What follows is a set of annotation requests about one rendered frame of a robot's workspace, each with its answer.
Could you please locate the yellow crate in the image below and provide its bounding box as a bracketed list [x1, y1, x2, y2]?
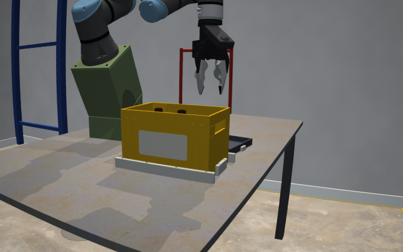
[122, 102, 230, 172]

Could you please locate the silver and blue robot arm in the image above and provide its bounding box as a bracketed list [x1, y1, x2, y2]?
[71, 0, 235, 66]

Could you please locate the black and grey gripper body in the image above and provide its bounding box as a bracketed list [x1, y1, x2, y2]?
[192, 19, 225, 60]

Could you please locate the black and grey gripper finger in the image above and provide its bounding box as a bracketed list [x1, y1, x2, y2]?
[194, 48, 208, 95]
[214, 49, 229, 95]

